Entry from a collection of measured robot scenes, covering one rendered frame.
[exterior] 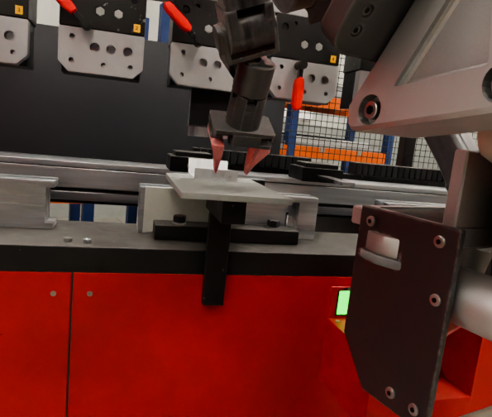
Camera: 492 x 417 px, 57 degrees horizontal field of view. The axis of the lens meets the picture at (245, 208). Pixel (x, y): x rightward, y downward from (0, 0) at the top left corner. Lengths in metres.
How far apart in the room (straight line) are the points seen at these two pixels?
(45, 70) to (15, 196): 0.60
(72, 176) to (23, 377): 0.50
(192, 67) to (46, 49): 0.65
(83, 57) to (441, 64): 0.76
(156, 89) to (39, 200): 0.64
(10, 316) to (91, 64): 0.47
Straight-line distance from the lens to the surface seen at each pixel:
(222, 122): 0.74
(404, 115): 0.24
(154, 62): 1.47
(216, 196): 0.70
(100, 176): 1.20
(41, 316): 0.89
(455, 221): 0.38
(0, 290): 0.88
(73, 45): 0.93
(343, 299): 0.86
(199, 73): 0.93
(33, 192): 0.95
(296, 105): 0.94
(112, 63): 0.92
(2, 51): 0.94
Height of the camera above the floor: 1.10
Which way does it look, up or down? 9 degrees down
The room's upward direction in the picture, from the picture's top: 6 degrees clockwise
